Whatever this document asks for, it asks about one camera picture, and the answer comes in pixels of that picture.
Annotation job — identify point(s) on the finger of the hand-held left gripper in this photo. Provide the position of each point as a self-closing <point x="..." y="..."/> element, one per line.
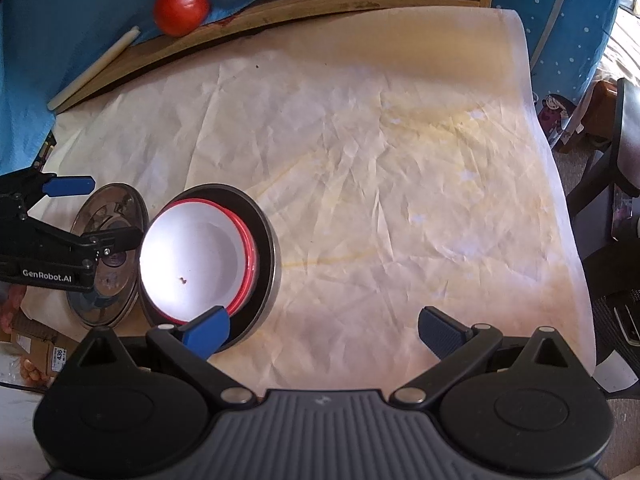
<point x="70" y="186"/>
<point x="117" y="241"/>

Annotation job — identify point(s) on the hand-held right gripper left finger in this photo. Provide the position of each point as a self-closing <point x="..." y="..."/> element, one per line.
<point x="207" y="334"/>

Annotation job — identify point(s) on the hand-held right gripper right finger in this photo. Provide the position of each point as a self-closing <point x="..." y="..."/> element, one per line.
<point x="440" y="332"/>

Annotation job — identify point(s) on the stainless steel plate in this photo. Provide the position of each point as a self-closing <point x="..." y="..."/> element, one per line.
<point x="128" y="313"/>
<point x="102" y="300"/>

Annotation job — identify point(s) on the stainless steel bowl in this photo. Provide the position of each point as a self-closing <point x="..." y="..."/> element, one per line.
<point x="264" y="280"/>

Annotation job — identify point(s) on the red-rimmed white bowl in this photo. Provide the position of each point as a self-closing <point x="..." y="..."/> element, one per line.
<point x="251" y="255"/>
<point x="195" y="255"/>

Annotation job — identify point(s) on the small labelled cardboard box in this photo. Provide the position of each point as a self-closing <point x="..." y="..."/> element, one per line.
<point x="40" y="345"/>

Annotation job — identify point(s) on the cream flat stick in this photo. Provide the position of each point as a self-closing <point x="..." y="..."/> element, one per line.
<point x="95" y="67"/>

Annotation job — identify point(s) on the white paper table cover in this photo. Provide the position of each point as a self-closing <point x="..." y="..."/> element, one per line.
<point x="375" y="160"/>

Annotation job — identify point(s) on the black device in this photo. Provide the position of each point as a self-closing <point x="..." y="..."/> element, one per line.
<point x="627" y="322"/>

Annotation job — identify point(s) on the red tomato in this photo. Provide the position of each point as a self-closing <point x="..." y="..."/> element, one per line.
<point x="181" y="9"/>

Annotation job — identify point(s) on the cartoon printed bag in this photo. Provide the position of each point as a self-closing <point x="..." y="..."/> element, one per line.
<point x="557" y="120"/>

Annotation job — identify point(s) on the black chair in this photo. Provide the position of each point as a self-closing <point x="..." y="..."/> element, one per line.
<point x="622" y="160"/>

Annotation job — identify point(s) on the blue dotted cloth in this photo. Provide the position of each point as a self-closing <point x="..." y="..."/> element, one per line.
<point x="575" y="20"/>

